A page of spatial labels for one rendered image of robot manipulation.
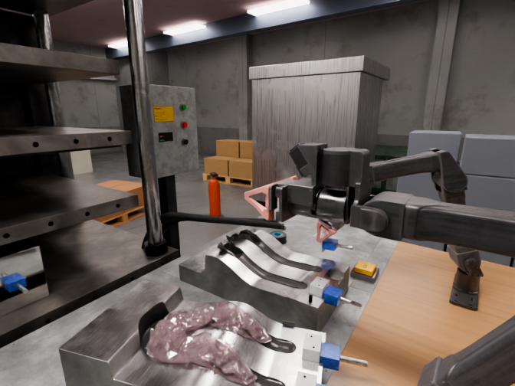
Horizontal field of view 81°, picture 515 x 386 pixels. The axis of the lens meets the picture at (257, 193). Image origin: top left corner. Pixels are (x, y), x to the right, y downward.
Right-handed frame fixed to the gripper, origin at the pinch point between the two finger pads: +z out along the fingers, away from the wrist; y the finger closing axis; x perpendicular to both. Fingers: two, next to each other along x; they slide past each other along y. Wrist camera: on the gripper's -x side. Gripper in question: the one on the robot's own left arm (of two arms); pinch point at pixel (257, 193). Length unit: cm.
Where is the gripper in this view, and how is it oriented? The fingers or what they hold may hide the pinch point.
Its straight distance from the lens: 62.2
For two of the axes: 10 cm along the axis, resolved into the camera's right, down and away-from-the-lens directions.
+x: 0.2, 9.7, 2.4
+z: -8.0, -1.3, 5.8
